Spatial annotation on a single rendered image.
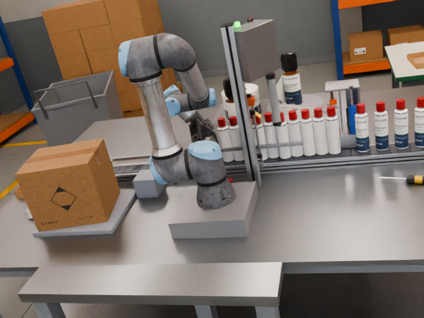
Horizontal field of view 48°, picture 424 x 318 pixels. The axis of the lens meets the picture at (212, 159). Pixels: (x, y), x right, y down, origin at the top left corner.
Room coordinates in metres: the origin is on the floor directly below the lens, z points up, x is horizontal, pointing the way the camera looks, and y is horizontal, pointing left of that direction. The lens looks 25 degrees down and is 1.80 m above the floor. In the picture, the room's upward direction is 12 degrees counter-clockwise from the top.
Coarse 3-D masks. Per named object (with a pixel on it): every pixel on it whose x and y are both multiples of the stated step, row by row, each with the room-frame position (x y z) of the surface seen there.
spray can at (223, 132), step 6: (222, 120) 1.91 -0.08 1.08; (222, 126) 1.90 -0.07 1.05; (222, 132) 1.90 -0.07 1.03; (228, 132) 1.91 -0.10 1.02; (222, 138) 1.90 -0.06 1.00; (228, 138) 1.90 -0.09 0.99; (222, 144) 1.90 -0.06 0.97; (228, 144) 1.90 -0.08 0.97; (228, 156) 1.90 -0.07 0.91; (228, 162) 1.90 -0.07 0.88
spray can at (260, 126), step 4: (252, 116) 1.87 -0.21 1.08; (256, 116) 1.86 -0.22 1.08; (252, 120) 1.86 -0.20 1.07; (256, 120) 1.85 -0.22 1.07; (260, 120) 1.86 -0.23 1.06; (252, 124) 1.87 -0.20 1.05; (260, 124) 1.85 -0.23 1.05; (252, 128) 1.85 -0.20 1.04; (260, 128) 1.84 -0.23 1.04; (260, 132) 1.84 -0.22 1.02; (260, 136) 1.84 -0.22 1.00; (264, 136) 1.85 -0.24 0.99; (256, 140) 1.84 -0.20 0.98; (260, 140) 1.84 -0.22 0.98; (264, 140) 1.85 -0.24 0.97; (256, 144) 1.85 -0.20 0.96; (260, 144) 1.84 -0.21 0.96; (264, 148) 1.84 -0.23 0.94; (256, 152) 1.85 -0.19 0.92; (264, 152) 1.84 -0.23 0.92; (264, 156) 1.84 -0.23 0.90; (260, 160) 1.84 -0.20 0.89; (264, 160) 1.84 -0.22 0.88
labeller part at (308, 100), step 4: (304, 96) 2.50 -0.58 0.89; (308, 96) 2.49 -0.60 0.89; (312, 96) 2.48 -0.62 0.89; (316, 96) 2.46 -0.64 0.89; (304, 100) 2.43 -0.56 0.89; (308, 100) 2.42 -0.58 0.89; (312, 100) 2.41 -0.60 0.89; (316, 100) 2.40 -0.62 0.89; (320, 100) 2.38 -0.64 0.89; (304, 104) 2.38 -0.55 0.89; (308, 104) 2.37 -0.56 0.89; (312, 104) 2.35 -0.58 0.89; (316, 104) 2.34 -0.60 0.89; (320, 104) 2.33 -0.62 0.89; (268, 108) 2.44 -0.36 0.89
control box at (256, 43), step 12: (252, 24) 1.78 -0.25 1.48; (264, 24) 1.76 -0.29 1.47; (240, 36) 1.69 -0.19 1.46; (252, 36) 1.71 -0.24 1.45; (264, 36) 1.75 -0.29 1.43; (240, 48) 1.70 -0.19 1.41; (252, 48) 1.71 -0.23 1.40; (264, 48) 1.74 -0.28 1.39; (276, 48) 1.79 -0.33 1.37; (240, 60) 1.71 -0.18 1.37; (252, 60) 1.70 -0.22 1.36; (264, 60) 1.74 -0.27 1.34; (276, 60) 1.78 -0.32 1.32; (252, 72) 1.70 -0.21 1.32; (264, 72) 1.73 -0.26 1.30
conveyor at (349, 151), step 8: (392, 144) 1.74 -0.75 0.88; (408, 144) 1.71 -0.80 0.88; (344, 152) 1.76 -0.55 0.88; (352, 152) 1.75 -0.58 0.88; (368, 152) 1.72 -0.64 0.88; (376, 152) 1.70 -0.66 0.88; (384, 152) 1.69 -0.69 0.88; (392, 152) 1.67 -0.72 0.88; (400, 152) 1.66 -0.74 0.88; (272, 160) 1.83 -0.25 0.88; (280, 160) 1.81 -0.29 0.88; (288, 160) 1.80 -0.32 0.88; (296, 160) 1.79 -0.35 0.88; (120, 168) 2.09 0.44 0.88; (128, 168) 2.06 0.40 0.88; (136, 168) 2.04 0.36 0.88; (144, 168) 2.03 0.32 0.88
